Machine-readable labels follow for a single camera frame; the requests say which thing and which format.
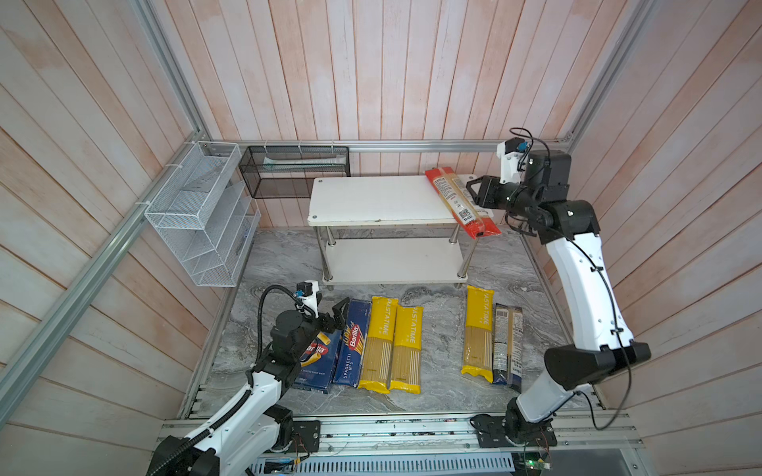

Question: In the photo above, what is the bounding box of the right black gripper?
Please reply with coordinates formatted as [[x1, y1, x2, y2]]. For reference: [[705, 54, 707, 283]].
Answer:
[[465, 178, 536, 225]]

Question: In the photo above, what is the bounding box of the aluminium mounting rail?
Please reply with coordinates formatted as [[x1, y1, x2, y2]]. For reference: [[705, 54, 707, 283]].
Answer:
[[294, 410, 645, 457]]

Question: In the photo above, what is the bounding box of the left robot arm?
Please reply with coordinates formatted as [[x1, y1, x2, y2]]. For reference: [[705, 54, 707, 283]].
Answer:
[[147, 280, 351, 475]]

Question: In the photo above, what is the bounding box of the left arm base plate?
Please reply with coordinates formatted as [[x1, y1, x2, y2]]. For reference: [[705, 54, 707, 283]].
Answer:
[[265, 420, 321, 456]]

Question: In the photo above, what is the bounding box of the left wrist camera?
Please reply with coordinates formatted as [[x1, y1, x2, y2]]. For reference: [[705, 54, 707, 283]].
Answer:
[[295, 280, 321, 319]]

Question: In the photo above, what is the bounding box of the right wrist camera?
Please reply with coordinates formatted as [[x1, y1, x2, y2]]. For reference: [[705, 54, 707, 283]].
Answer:
[[496, 137, 532, 184]]

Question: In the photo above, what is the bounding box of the red spaghetti bag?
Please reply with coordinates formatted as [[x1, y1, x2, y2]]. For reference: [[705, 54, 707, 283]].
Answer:
[[425, 167, 501, 239]]

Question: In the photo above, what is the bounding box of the dark blue spaghetti bag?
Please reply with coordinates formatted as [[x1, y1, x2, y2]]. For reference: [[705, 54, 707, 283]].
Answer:
[[492, 303, 524, 393]]

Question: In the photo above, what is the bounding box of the blue Barilla rigatoni box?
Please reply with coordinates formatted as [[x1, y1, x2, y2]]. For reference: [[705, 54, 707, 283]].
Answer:
[[294, 330, 341, 393]]

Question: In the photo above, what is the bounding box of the yellow Pastatime spaghetti bag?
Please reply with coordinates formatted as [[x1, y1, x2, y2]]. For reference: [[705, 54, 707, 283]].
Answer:
[[462, 286, 494, 384], [390, 307, 424, 395], [358, 297, 399, 395]]

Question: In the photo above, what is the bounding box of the blue Barilla spaghetti box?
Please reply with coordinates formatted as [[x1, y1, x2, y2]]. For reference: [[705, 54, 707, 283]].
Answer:
[[333, 299, 371, 388]]

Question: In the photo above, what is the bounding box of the white wire mesh organizer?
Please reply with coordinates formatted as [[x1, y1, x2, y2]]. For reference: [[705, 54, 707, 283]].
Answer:
[[145, 141, 261, 288]]

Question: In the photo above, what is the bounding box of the black mesh wall basket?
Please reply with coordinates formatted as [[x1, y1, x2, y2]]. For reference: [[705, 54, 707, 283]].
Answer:
[[238, 145, 351, 200]]

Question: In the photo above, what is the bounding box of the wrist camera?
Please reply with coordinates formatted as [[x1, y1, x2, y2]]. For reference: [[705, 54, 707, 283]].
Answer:
[[496, 137, 532, 184], [295, 280, 321, 319]]

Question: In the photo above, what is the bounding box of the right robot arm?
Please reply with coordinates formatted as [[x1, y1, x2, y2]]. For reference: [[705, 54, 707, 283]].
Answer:
[[471, 139, 651, 446]]

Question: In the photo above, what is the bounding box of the white two-tier shelf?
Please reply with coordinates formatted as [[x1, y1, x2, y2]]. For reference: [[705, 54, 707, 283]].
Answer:
[[308, 176, 476, 286]]

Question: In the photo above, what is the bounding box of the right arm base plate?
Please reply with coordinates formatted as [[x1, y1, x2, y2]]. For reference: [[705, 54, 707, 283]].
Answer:
[[470, 414, 558, 448]]

